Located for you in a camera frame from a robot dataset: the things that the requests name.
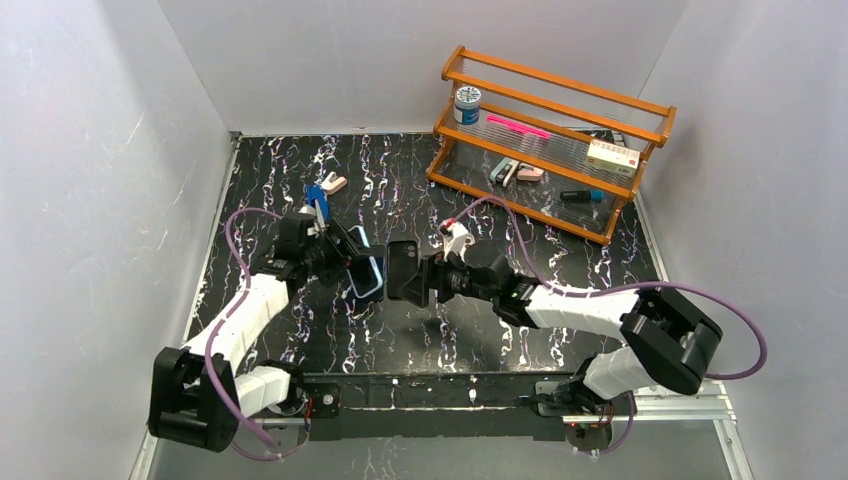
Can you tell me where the phone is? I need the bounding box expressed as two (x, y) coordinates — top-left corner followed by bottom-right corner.
(385, 240), (420, 304)
(342, 225), (384, 301)

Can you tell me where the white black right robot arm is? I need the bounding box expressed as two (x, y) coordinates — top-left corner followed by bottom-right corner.
(386, 241), (723, 416)

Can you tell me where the light blue small stapler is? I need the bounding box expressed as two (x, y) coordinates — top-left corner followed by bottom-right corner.
(489, 157), (519, 186)

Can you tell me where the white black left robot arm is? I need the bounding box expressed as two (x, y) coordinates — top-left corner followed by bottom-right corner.
(147, 207), (385, 452)

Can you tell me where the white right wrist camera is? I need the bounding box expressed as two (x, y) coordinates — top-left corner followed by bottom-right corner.
(439, 218), (475, 260)

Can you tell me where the black blue marker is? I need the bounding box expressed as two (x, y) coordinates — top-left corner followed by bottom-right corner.
(559, 189), (605, 203)

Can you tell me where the small pink white stapler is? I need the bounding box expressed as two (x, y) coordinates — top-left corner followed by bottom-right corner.
(320, 172), (348, 196)

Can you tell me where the white red cardboard box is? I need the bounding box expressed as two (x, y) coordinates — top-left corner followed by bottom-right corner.
(584, 139), (640, 178)

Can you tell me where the black arm mounting base bar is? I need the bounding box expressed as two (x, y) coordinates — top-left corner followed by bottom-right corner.
(301, 372), (599, 441)

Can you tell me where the orange wooden shelf rack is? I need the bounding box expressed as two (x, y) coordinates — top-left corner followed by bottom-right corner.
(427, 46), (677, 245)

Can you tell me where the white blue labelled jar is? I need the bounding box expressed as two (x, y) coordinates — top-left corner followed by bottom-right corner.
(453, 85), (482, 125)

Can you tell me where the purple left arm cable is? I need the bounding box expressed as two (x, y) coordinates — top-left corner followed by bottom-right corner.
(203, 207), (299, 462)

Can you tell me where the pink pen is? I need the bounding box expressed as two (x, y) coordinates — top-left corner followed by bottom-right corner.
(487, 114), (551, 140)

